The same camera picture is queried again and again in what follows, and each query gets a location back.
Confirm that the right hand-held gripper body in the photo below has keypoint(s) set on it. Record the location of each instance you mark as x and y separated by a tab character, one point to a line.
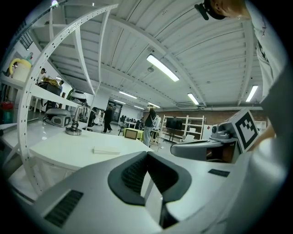
247	130

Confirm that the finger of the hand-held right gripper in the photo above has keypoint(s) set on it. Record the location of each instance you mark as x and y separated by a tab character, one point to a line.
194	149

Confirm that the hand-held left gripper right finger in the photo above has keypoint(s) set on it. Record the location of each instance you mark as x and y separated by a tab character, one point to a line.
201	189

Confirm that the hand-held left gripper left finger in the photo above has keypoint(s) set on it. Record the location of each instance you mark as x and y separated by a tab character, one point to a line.
96	182

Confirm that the black eyeglasses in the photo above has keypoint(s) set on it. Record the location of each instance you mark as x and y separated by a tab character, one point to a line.
106	150

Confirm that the person's right forearm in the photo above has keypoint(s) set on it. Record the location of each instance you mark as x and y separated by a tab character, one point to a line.
266	137

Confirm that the person's right hand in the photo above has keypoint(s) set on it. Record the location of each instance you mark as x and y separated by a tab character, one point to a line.
220	155

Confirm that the white office chair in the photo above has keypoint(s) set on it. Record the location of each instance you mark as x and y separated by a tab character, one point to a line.
188	138

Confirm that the light wooden shelf unit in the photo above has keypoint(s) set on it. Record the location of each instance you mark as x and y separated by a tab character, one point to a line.
194	123

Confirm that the black flat screen television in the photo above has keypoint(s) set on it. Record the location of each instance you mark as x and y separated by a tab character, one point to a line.
174	123

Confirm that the long ceiling light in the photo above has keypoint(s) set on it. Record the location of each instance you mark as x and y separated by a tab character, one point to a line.
162	67
251	93
128	94
193	98
153	105

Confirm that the white rounded machine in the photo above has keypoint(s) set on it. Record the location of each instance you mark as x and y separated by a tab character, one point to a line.
156	121

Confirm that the yellow-green cloth table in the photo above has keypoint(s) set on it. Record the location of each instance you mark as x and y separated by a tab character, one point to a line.
141	135

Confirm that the silver desk lamp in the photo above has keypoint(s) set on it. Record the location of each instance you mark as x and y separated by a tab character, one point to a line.
73	132

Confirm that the black framed cork board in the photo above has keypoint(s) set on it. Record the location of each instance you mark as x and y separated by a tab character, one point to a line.
131	134

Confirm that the black office chair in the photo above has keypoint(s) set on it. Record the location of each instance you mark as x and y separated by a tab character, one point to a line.
91	118

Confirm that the grey white device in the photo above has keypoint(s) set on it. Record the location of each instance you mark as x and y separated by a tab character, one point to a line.
58	117

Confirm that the black glass double door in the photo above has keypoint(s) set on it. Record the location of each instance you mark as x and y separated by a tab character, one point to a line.
116	107

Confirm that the white robot head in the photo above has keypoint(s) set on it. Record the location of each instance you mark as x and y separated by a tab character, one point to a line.
77	95

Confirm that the ceiling dome sensor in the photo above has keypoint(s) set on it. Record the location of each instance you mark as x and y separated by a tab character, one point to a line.
150	69

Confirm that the white metal shelf rack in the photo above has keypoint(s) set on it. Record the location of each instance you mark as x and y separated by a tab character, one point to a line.
23	118

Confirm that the operator in white clothes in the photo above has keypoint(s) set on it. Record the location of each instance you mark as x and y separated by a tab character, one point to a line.
265	29

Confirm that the black yellow bag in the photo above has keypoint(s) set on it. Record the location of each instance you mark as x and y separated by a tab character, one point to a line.
50	85

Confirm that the red green container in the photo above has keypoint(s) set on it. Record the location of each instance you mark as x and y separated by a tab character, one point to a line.
7	113

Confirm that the person's head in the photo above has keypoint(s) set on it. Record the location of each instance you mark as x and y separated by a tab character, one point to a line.
231	9

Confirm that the ceiling security camera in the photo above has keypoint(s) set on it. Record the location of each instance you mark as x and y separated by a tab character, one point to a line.
151	49

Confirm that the black head camera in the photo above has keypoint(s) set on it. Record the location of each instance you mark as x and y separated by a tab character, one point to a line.
202	11

